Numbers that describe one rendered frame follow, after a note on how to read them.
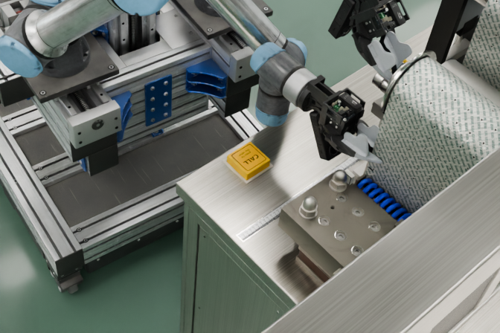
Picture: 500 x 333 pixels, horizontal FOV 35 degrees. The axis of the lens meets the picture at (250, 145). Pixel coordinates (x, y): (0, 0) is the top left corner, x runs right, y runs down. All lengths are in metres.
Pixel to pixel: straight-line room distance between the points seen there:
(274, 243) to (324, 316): 0.95
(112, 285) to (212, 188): 0.98
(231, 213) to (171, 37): 0.78
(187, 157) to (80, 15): 1.05
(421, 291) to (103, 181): 1.95
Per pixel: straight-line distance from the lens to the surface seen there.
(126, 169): 2.63
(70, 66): 2.05
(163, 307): 2.58
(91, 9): 1.69
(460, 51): 1.91
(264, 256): 1.63
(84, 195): 2.58
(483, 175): 0.84
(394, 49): 1.53
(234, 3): 1.73
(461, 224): 0.79
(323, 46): 3.43
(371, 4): 1.47
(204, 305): 2.00
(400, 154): 1.52
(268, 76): 1.65
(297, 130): 1.85
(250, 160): 1.74
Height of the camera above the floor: 2.26
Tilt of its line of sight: 49 degrees down
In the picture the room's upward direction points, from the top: 7 degrees clockwise
